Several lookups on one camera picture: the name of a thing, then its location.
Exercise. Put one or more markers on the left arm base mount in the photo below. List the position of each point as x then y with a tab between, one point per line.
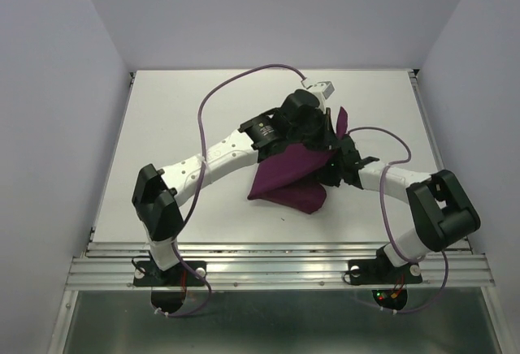
176	292

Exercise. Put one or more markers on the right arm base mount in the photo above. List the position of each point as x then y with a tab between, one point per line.
390	282

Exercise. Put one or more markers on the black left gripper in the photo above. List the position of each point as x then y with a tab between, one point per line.
328	137

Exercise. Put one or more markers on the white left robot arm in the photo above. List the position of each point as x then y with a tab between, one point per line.
159	193

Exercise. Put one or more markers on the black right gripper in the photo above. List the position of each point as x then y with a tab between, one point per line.
323	177

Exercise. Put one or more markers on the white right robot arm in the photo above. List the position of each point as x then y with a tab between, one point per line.
442	212

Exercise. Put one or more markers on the purple cloth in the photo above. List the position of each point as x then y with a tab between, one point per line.
291	178

